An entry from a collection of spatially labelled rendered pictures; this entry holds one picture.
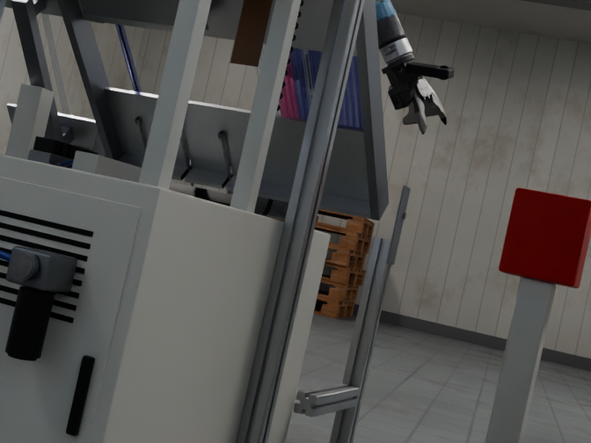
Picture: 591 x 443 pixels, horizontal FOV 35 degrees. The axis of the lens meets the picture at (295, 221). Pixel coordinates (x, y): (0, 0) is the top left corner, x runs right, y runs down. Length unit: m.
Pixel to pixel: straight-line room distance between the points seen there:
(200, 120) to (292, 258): 0.68
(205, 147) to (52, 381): 1.04
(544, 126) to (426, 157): 1.24
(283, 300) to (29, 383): 0.47
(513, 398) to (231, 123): 0.84
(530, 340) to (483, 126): 8.23
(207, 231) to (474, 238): 8.58
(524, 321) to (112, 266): 0.86
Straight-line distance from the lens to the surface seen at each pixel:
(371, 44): 1.81
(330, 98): 1.56
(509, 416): 1.81
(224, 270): 1.39
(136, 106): 2.22
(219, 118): 2.10
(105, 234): 1.22
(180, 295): 1.29
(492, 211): 9.86
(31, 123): 2.38
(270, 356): 1.55
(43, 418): 1.26
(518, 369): 1.80
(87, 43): 2.18
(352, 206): 2.06
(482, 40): 10.16
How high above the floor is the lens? 0.59
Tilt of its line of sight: 1 degrees up
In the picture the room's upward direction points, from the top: 12 degrees clockwise
